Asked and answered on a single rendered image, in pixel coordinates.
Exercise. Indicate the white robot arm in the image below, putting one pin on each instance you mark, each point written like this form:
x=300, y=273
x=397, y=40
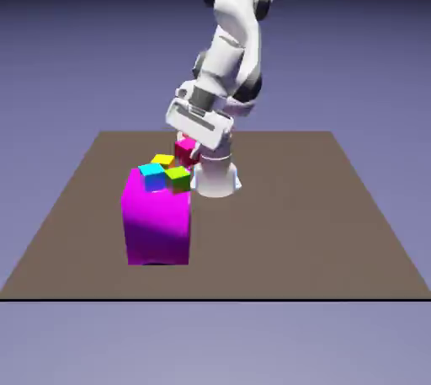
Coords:
x=235, y=41

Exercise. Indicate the small pink cube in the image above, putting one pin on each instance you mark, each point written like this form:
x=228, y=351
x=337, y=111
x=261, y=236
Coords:
x=184, y=150

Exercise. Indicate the small cyan cube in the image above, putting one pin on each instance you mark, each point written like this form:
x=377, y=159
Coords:
x=153, y=176

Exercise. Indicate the large magenta box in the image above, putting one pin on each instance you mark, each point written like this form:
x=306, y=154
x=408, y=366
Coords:
x=156, y=223

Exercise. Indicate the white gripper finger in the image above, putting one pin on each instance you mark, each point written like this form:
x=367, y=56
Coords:
x=195, y=151
x=181, y=136

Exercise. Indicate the small green cube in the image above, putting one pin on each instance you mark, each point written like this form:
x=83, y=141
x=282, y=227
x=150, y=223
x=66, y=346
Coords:
x=179, y=177

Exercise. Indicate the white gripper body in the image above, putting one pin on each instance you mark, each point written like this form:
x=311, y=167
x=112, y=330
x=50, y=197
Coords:
x=195, y=122

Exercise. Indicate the small yellow cube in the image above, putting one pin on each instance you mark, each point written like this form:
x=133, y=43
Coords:
x=162, y=159

